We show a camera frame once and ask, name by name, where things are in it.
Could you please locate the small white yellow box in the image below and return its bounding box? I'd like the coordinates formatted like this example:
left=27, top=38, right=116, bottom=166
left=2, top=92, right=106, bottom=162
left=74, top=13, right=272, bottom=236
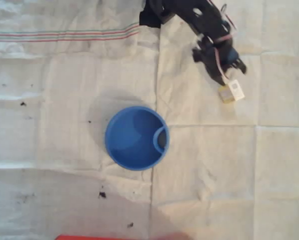
left=218, top=79, right=246, bottom=104

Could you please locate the blue plastic bowl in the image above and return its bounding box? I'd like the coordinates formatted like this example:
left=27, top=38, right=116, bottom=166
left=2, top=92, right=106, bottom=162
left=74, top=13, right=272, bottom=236
left=104, top=105, right=171, bottom=172

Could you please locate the white cloth with coloured stripes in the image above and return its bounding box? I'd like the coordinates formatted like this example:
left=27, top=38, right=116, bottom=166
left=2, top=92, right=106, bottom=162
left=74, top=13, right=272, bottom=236
left=0, top=0, right=299, bottom=240

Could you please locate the red flat object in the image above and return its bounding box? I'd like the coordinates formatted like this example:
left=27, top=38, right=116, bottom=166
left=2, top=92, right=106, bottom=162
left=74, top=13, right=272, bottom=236
left=54, top=234, right=192, bottom=240

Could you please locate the pink white servo cable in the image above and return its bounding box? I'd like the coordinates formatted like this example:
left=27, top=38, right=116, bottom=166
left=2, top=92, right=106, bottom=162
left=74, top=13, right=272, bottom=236
left=213, top=3, right=239, bottom=85

